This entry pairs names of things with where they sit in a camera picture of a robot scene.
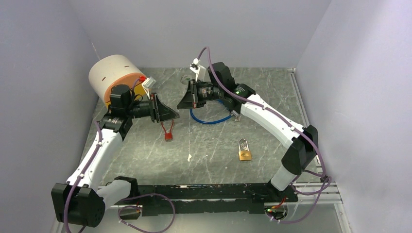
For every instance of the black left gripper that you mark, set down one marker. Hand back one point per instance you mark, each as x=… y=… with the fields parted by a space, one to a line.
x=163 y=112

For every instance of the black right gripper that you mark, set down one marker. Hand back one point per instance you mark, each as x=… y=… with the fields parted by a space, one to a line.
x=190 y=100

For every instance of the red cable padlock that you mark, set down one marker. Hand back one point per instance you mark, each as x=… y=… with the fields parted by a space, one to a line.
x=168 y=133

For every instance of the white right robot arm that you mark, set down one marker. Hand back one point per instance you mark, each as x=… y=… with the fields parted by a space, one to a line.
x=216 y=83

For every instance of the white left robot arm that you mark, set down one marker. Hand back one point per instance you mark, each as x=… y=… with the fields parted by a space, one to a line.
x=79 y=200

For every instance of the white cylinder with coloured lid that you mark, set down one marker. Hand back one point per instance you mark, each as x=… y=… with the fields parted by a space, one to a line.
x=114 y=70

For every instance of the brass padlock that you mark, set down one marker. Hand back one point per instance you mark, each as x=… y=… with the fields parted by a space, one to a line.
x=244 y=152

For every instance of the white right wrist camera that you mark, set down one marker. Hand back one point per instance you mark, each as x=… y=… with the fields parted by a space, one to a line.
x=198 y=69

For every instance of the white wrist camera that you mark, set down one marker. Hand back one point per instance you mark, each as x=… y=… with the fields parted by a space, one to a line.
x=147 y=84
x=198 y=69

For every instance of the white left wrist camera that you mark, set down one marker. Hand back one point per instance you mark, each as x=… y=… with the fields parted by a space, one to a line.
x=147 y=84

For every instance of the blue cable lock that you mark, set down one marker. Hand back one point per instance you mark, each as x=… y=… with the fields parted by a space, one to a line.
x=212 y=113

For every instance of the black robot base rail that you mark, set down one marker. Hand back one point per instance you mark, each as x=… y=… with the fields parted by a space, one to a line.
x=253 y=198

